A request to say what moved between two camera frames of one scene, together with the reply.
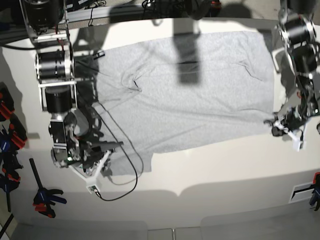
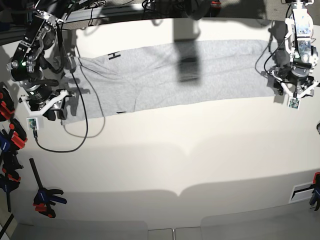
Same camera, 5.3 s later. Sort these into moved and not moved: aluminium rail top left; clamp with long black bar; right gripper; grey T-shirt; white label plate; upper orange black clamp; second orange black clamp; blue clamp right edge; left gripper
Moved: grey T-shirt; right gripper; left gripper
Not moved: upper orange black clamp; aluminium rail top left; second orange black clamp; clamp with long black bar; white label plate; blue clamp right edge
